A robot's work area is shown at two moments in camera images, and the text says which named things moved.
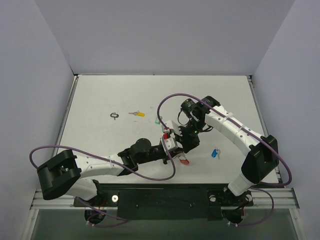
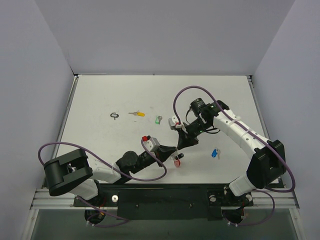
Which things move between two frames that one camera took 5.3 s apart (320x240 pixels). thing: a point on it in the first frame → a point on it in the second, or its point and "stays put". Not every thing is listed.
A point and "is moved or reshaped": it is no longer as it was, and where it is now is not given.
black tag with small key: [114, 115] is moved or reshaped
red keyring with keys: [184, 161] is moved or reshaped
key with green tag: [157, 121] stays put
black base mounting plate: [165, 201] stays put
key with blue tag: [216, 152] stays put
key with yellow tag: [138, 113] stays put
